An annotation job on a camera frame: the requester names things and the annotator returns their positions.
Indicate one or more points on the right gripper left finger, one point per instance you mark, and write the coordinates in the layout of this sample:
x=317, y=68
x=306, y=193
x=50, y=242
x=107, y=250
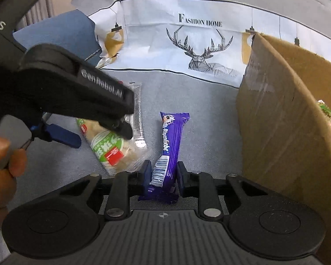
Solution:
x=124, y=186

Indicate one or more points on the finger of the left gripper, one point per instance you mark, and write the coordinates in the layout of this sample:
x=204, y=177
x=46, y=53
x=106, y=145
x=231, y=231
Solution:
x=103, y=98
x=60, y=139

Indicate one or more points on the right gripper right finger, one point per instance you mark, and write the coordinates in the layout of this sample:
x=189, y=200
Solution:
x=201, y=186

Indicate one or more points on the green white rice cracker pack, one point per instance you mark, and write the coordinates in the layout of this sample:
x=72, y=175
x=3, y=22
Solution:
x=115, y=153

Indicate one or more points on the purple Alpenliebe candy bar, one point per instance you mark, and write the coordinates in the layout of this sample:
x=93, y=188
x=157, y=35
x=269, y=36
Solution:
x=161, y=186

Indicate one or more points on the person's left hand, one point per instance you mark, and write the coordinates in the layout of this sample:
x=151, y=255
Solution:
x=8, y=184

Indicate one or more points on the clear silver stick packet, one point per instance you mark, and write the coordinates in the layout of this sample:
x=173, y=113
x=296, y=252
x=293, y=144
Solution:
x=135, y=119

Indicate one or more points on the brown cardboard box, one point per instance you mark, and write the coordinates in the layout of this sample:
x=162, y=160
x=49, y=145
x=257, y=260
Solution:
x=286, y=136

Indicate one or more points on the grey deer print sofa cover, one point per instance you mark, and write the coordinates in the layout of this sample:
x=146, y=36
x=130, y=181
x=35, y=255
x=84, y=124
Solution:
x=186, y=54

